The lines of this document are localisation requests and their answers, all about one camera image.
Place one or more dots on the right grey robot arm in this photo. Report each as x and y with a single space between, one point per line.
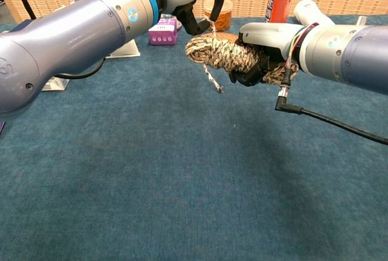
357 55

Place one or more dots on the clear jar of rubber bands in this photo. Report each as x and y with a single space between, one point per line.
225 15

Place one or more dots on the navy blue box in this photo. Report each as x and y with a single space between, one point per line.
22 25

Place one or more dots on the round woven rattan coaster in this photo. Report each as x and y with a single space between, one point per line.
227 37

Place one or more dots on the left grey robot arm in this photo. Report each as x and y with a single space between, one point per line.
60 46

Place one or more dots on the blue table cloth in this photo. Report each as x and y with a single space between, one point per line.
182 182

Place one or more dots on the white blue milk carton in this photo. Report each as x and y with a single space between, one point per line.
57 84

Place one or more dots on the white bottle yellow cap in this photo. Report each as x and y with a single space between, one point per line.
309 12

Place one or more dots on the small purple box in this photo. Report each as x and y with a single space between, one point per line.
163 38

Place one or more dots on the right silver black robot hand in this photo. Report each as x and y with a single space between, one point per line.
266 38

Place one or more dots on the white plastic salt bag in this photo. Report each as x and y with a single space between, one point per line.
127 50

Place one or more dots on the tall orange drink can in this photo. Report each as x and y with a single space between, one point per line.
280 0

